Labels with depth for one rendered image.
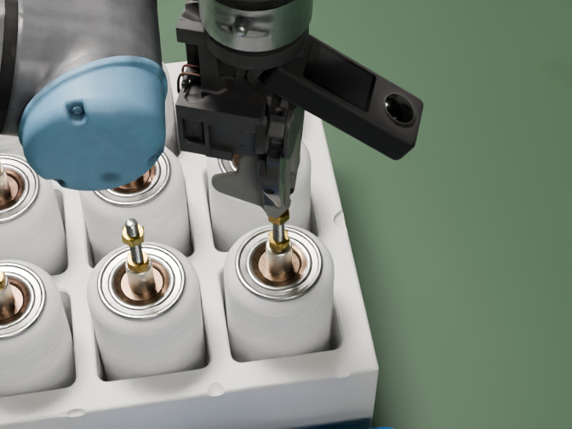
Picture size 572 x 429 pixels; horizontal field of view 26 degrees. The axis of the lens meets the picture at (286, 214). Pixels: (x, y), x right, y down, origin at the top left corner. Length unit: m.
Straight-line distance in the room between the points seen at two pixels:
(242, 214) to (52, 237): 0.18
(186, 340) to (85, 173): 0.45
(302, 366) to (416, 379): 0.23
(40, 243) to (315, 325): 0.26
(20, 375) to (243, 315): 0.20
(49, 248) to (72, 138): 0.54
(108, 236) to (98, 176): 0.48
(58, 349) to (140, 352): 0.07
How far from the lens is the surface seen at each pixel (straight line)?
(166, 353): 1.07
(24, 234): 1.12
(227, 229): 1.16
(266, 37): 0.80
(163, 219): 1.12
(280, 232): 1.02
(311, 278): 1.05
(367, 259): 1.37
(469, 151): 1.47
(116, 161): 0.64
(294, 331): 1.07
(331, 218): 1.18
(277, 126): 0.86
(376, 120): 0.85
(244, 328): 1.09
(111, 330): 1.05
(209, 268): 1.15
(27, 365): 1.07
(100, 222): 1.12
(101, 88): 0.62
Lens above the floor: 1.14
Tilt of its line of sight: 55 degrees down
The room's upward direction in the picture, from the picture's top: straight up
